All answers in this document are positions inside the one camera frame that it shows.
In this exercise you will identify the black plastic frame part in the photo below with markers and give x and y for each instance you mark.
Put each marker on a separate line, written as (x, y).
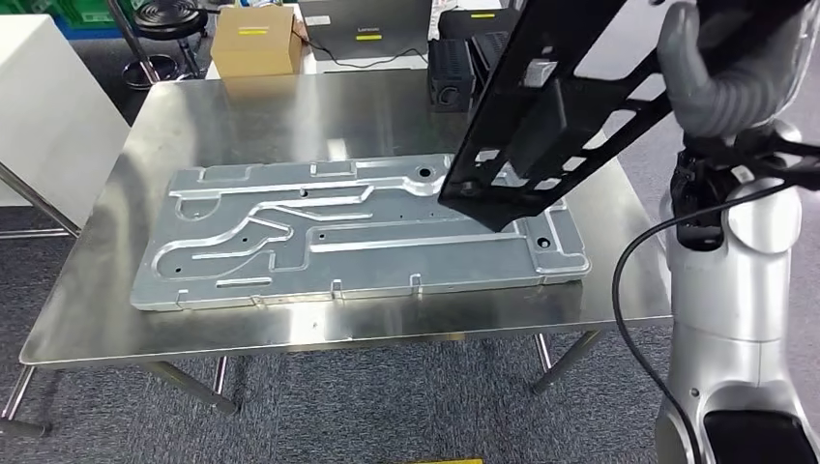
(512, 96)

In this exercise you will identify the black round stool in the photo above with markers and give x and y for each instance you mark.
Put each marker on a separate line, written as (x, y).
(170, 19)

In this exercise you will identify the green plastic crate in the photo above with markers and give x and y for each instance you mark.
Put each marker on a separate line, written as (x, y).
(38, 5)

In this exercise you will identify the dark grey laptop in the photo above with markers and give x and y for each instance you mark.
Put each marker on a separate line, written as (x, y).
(365, 19)

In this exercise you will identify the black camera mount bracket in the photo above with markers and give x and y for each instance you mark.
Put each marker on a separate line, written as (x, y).
(769, 153)

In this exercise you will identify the brown cardboard box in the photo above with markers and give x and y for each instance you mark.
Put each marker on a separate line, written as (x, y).
(256, 51)

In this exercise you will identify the large stamped metal plate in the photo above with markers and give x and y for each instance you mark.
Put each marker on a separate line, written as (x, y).
(384, 262)

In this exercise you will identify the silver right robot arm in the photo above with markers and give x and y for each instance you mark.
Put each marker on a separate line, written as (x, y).
(730, 307)

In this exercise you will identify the stainless steel workbench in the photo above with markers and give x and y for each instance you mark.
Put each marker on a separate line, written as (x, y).
(256, 121)

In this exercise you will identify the white cabinet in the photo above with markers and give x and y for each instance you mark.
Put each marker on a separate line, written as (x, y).
(51, 109)

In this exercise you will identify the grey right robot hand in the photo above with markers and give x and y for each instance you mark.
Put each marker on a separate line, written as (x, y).
(682, 45)

